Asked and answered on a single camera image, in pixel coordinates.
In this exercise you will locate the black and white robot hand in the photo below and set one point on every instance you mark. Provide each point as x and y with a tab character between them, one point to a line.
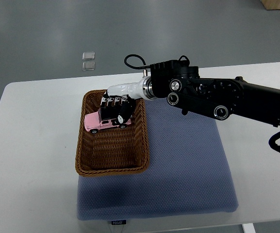
130	92

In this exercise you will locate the pink toy car black roof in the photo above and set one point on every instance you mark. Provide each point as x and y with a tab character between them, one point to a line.
104	118

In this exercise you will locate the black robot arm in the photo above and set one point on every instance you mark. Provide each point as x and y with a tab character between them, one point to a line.
182	87

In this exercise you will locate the brown wicker basket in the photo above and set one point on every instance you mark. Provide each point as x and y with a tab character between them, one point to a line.
112	151

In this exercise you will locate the upper silver floor plate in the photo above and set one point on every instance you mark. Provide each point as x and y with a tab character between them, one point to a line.
88	55

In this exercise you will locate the blue-grey quilted cushion mat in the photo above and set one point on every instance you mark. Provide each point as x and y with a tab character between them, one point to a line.
188	173

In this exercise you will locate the wooden box corner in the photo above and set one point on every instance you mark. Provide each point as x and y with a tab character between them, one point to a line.
271	4

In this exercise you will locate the white table leg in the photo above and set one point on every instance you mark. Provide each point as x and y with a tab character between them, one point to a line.
248	228

